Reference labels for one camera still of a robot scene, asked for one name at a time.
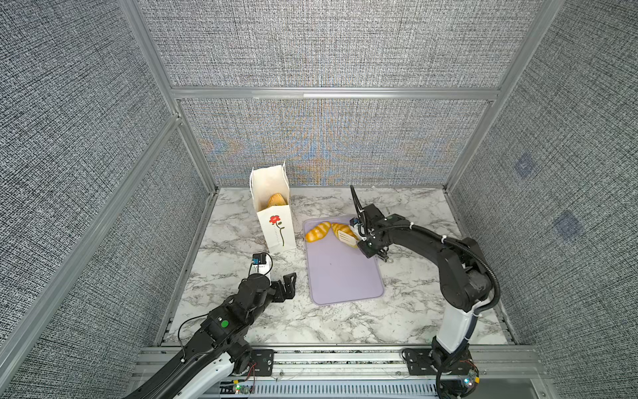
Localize small croissant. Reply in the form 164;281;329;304
305;221;332;243

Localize braided bread roll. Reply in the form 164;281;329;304
267;193;287;208

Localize white paper bag with rose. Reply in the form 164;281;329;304
249;163;297;254

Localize metal tongs with white tips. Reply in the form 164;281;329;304
332;224;389;262

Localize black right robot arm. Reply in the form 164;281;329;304
351;201;501;356

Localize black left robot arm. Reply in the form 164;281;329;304
127;273;297;398

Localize lilac plastic tray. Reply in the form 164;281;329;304
305;232;385;305

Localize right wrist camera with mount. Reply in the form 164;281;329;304
349;215;367;239

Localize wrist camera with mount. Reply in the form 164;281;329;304
249;253;273;278
349;215;367;239

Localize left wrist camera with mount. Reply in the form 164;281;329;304
249;253;273;278

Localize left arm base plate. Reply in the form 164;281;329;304
234;349;275;379

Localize black corrugated cable conduit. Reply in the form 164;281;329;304
350;185;502;399

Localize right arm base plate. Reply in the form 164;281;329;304
400;347;480;391

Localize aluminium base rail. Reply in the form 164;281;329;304
124;343;559;399

